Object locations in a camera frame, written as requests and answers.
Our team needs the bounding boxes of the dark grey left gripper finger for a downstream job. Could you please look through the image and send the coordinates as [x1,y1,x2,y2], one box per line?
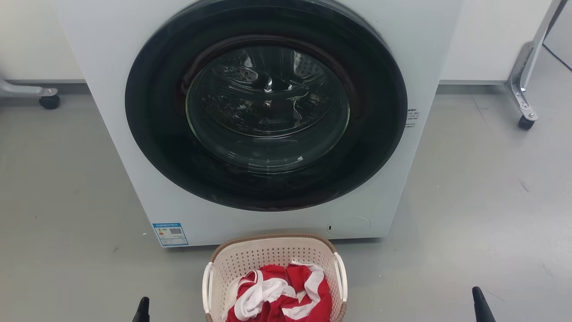
[132,297,151,322]

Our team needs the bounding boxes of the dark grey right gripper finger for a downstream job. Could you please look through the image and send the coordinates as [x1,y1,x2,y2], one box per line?
[472,286,496,322]

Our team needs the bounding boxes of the cream perforated plastic laundry basket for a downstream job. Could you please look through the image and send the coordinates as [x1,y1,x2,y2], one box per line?
[202,233,348,322]

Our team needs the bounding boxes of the blue energy label sticker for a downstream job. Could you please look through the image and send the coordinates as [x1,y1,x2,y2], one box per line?
[152,222,189,247]

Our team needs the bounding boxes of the red and white striped garment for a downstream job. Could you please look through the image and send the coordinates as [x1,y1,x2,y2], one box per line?
[226,262,332,322]

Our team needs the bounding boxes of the round dark glass washer door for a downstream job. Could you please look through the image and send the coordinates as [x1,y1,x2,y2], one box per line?
[125,0,408,212]

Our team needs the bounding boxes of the white front-load washing machine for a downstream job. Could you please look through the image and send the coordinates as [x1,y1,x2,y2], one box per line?
[56,0,465,248]

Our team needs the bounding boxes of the grey metal frame leg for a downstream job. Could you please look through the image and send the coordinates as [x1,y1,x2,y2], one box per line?
[0,80,59,98]
[505,0,568,121]

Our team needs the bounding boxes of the thin black floor cable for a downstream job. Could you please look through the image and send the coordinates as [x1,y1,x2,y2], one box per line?
[542,42,572,72]

